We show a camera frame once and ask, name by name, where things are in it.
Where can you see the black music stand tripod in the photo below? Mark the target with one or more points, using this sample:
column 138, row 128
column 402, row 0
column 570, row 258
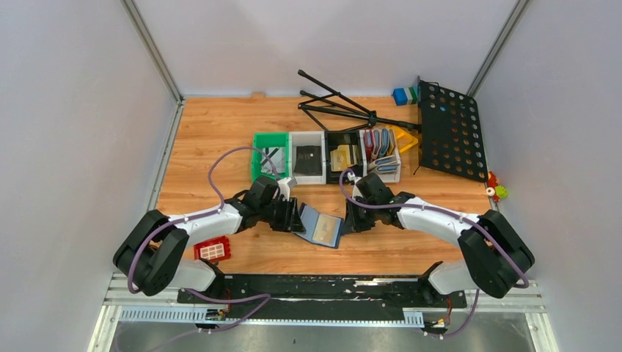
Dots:
column 337, row 104

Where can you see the yellow triangle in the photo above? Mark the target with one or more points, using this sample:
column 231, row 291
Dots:
column 400, row 140

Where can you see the silver cards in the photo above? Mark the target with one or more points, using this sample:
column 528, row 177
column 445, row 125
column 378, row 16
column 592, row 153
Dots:
column 273, row 160

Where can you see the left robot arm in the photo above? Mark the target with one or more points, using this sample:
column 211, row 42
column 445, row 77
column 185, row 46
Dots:
column 152, row 255

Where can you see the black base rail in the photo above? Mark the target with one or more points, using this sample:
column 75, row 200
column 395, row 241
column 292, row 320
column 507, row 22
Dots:
column 330, row 297

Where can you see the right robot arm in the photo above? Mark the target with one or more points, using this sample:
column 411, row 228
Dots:
column 494, row 257

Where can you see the blue green white blocks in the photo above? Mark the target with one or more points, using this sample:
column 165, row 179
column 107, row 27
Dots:
column 406, row 96

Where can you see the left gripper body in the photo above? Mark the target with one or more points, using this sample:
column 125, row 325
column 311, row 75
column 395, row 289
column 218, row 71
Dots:
column 290, row 216

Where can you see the green bin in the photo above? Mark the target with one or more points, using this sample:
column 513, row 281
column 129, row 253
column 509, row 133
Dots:
column 273, row 139

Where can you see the gold cards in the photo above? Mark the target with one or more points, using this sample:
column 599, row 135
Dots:
column 343, row 157

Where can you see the blue card holder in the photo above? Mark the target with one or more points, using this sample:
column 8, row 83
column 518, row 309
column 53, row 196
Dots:
column 309, row 216

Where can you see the white bin with card holders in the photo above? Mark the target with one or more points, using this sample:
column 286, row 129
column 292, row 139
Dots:
column 380, row 154

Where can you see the colourful small toy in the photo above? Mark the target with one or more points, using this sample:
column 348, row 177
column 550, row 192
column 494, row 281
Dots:
column 494, row 190

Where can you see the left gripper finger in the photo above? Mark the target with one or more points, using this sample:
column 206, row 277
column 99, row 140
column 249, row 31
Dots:
column 295, row 208
column 297, row 225

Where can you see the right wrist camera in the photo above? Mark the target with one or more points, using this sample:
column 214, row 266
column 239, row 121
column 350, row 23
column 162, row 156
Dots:
column 354, row 182

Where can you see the black cards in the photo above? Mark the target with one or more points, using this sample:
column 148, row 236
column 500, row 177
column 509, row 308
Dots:
column 308, row 160

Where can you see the black perforated stand plate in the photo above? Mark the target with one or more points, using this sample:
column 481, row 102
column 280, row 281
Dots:
column 450, row 137

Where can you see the gold card in holder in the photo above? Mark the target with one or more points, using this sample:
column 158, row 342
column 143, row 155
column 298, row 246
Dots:
column 327, row 230

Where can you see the red toy block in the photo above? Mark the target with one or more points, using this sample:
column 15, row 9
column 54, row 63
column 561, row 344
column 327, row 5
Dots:
column 213, row 250

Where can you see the white bin with black cards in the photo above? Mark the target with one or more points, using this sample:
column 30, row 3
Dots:
column 301, row 138

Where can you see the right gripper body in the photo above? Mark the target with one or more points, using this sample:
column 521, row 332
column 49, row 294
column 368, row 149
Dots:
column 353, row 216

